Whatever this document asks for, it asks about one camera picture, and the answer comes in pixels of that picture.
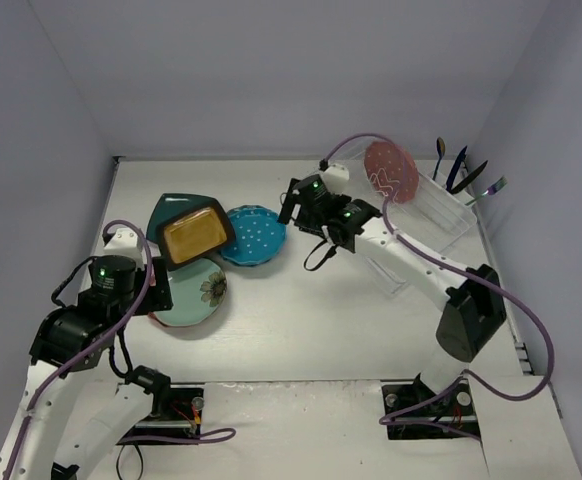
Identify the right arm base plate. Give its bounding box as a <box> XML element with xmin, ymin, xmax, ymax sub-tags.
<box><xmin>381</xmin><ymin>380</ymin><xmax>481</xmax><ymax>441</ymax></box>

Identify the pink polka dot plate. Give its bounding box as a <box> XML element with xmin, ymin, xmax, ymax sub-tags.
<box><xmin>363</xmin><ymin>141</ymin><xmax>420</xmax><ymax>204</ymax></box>

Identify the clear wire dish rack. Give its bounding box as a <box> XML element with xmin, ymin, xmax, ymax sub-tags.
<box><xmin>340</xmin><ymin>135</ymin><xmax>478</xmax><ymax>296</ymax></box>

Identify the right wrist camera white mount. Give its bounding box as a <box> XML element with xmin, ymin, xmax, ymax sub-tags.
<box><xmin>319</xmin><ymin>159</ymin><xmax>350</xmax><ymax>195</ymax></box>

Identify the blue knife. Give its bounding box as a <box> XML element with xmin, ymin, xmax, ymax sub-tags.
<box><xmin>445</xmin><ymin>145</ymin><xmax>468</xmax><ymax>193</ymax></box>

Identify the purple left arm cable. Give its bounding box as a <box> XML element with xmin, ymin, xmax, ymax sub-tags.
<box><xmin>0</xmin><ymin>219</ymin><xmax>237</xmax><ymax>480</ymax></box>

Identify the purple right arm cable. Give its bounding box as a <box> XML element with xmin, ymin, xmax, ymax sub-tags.
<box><xmin>320</xmin><ymin>132</ymin><xmax>556</xmax><ymax>441</ymax></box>

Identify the iridescent fork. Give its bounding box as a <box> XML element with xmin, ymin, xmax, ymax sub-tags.
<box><xmin>466</xmin><ymin>176</ymin><xmax>508</xmax><ymax>206</ymax></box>

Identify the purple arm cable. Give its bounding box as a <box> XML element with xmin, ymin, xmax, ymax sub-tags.
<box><xmin>320</xmin><ymin>132</ymin><xmax>556</xmax><ymax>441</ymax></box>
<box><xmin>0</xmin><ymin>219</ymin><xmax>237</xmax><ymax>480</ymax></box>

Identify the dark blue spoon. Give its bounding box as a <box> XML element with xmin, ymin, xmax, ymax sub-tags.
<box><xmin>432</xmin><ymin>137</ymin><xmax>446</xmax><ymax>181</ymax></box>

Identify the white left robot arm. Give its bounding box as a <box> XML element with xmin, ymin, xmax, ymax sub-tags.
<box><xmin>0</xmin><ymin>255</ymin><xmax>173</xmax><ymax>479</ymax></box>

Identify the black knife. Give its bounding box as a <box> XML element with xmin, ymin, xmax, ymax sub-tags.
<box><xmin>450</xmin><ymin>161</ymin><xmax>488</xmax><ymax>195</ymax></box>

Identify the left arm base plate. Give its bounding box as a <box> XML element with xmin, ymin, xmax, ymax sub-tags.
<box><xmin>117</xmin><ymin>384</ymin><xmax>204</xmax><ymax>446</ymax></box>

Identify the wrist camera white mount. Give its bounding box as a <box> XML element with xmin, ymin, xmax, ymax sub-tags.
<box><xmin>319</xmin><ymin>159</ymin><xmax>350</xmax><ymax>195</ymax></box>
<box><xmin>103</xmin><ymin>227</ymin><xmax>143</xmax><ymax>264</ymax></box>

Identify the dark teal square plate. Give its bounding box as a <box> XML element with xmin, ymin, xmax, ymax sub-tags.
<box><xmin>146</xmin><ymin>193</ymin><xmax>216</xmax><ymax>244</ymax></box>

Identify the light green flower plate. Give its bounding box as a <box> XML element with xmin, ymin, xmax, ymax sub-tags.
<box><xmin>156</xmin><ymin>258</ymin><xmax>227</xmax><ymax>327</ymax></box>

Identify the blue polka dot plate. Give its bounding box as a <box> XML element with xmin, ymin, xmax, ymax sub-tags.
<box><xmin>220</xmin><ymin>205</ymin><xmax>287</xmax><ymax>267</ymax></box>

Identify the yellow square plate black rim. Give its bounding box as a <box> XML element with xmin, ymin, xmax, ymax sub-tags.
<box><xmin>155</xmin><ymin>198</ymin><xmax>236</xmax><ymax>271</ymax></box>

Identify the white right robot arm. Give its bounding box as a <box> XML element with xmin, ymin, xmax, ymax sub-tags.
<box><xmin>278</xmin><ymin>173</ymin><xmax>506</xmax><ymax>412</ymax></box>

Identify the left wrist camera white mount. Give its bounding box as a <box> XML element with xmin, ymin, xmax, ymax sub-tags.
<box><xmin>103</xmin><ymin>227</ymin><xmax>143</xmax><ymax>264</ymax></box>

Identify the white cutlery holder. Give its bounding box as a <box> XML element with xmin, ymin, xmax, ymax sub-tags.
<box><xmin>414</xmin><ymin>174</ymin><xmax>477</xmax><ymax>236</ymax></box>

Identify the red plate under flower plate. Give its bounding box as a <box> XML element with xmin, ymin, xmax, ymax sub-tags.
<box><xmin>147</xmin><ymin>312</ymin><xmax>179</xmax><ymax>328</ymax></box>

